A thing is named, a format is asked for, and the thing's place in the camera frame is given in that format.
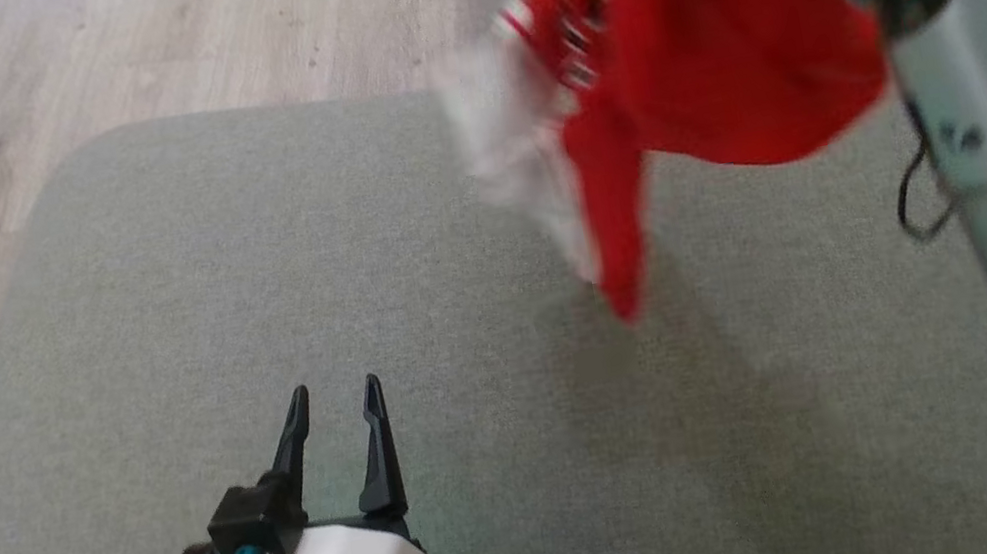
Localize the red basketball jersey white trim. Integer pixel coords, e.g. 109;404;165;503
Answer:
422;0;925;349

